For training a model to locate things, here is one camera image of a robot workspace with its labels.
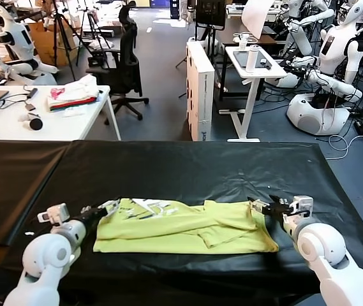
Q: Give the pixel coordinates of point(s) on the brownish black table cover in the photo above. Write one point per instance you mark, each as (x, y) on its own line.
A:
(9, 175)

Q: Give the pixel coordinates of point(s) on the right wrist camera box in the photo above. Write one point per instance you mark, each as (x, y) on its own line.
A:
(302, 205)

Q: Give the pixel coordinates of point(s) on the large black tablecloth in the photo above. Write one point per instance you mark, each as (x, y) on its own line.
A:
(200, 165)

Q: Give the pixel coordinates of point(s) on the tall white cardboard box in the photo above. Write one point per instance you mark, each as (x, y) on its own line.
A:
(200, 95)

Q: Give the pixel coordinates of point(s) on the small grey adapter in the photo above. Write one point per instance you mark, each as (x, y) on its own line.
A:
(30, 106)

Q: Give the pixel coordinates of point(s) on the small white standing desk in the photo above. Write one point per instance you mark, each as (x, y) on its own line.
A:
(248, 95)

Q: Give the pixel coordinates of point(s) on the black usb hub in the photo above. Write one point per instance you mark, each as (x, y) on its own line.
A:
(32, 92)

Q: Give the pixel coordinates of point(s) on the large white sheet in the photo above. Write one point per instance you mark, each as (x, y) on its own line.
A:
(256, 16)

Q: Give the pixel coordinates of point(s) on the stack of folded clothes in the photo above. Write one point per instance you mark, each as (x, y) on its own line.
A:
(72, 94)

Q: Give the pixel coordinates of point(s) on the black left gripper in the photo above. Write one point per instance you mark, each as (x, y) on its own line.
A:
(92, 215)

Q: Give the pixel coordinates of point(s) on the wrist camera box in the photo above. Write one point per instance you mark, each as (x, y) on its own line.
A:
(55, 213)
(302, 205)

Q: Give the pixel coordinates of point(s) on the dark tablet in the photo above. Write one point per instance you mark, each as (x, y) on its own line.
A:
(241, 59)

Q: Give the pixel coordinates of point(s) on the yellow t-shirt with print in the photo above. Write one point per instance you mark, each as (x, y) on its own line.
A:
(168, 229)

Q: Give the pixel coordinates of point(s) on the white humanoid robot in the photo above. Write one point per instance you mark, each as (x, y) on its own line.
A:
(331, 54)
(302, 35)
(18, 41)

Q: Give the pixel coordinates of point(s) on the brown cardboard box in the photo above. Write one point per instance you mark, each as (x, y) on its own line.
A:
(45, 48)

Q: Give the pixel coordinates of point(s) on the white water bottle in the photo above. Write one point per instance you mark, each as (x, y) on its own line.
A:
(252, 59)

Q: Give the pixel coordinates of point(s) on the black camera tripod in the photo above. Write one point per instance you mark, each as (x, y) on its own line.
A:
(60, 32)
(90, 28)

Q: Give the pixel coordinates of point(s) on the white office desk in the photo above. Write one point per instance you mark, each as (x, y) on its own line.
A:
(9, 127)

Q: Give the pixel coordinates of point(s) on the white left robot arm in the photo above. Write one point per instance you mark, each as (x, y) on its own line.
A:
(41, 255)

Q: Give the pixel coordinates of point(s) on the black monitor on stand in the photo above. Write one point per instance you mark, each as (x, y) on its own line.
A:
(210, 12)

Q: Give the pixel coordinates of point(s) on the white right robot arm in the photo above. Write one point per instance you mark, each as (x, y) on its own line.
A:
(321, 245)

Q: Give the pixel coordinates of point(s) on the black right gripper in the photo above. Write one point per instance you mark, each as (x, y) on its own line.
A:
(277, 210)

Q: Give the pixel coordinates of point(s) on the black office chair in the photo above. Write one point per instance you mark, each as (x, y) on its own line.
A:
(127, 73)

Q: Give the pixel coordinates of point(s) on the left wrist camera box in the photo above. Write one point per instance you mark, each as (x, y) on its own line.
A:
(55, 213)

